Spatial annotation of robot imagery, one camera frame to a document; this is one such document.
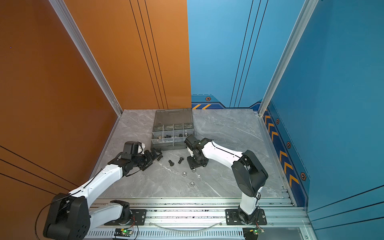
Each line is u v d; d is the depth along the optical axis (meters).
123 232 0.71
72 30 0.77
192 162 0.77
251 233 0.70
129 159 0.67
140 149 0.71
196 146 0.66
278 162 0.98
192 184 0.83
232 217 0.72
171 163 0.91
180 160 0.93
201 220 0.73
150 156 0.77
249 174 0.47
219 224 0.72
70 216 0.41
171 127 1.16
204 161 0.74
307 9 0.70
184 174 0.87
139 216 0.74
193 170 0.89
